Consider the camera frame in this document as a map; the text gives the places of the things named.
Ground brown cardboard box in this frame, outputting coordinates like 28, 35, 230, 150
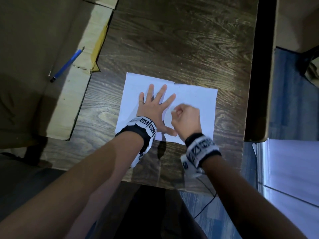
0, 0, 120, 150

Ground person's left hand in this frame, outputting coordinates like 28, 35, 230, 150
136, 84, 178, 137

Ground person's dark trousers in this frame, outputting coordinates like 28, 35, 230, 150
84, 183, 207, 239

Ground tan wooden cabinet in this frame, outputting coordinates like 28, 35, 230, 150
275, 0, 319, 53

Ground person's right forearm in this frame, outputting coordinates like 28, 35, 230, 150
203, 155, 307, 239

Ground person's right hand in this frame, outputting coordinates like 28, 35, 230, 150
171, 103, 203, 143

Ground white paper sheet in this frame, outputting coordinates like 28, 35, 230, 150
114, 72, 219, 145

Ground thin black cable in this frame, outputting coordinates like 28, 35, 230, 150
193, 177, 217, 220

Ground white panel with metal edge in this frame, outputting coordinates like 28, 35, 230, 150
252, 138, 319, 239

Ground blue pencil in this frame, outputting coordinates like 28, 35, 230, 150
50, 46, 86, 83

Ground person's left forearm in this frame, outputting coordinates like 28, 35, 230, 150
0, 131, 145, 239

